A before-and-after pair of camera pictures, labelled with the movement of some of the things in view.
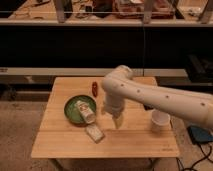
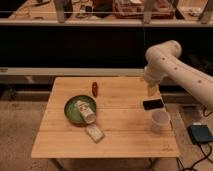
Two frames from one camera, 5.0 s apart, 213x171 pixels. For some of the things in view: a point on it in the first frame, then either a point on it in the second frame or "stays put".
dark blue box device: (200, 135) stays put
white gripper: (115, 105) → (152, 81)
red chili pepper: (95, 88) stays put
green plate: (73, 114) stays put
